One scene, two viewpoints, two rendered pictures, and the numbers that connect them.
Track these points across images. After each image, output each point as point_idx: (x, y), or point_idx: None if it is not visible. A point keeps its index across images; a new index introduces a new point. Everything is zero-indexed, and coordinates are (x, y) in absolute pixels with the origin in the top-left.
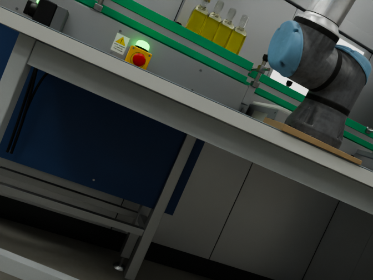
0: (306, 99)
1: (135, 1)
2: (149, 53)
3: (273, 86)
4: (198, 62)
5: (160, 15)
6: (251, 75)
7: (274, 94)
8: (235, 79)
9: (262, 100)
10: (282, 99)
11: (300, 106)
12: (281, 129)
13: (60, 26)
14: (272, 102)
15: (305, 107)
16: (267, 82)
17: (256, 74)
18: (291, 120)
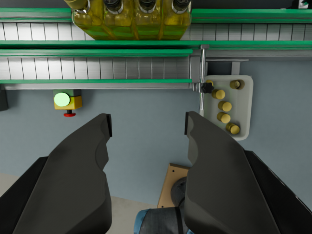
0: (178, 205)
1: (9, 83)
2: (72, 109)
3: (250, 46)
4: (121, 87)
5: (45, 83)
6: (210, 46)
7: (251, 47)
8: (183, 56)
9: (228, 56)
10: (264, 48)
11: (175, 200)
12: (157, 206)
13: (2, 111)
14: (245, 55)
15: (176, 206)
16: (239, 46)
17: (218, 45)
18: (171, 197)
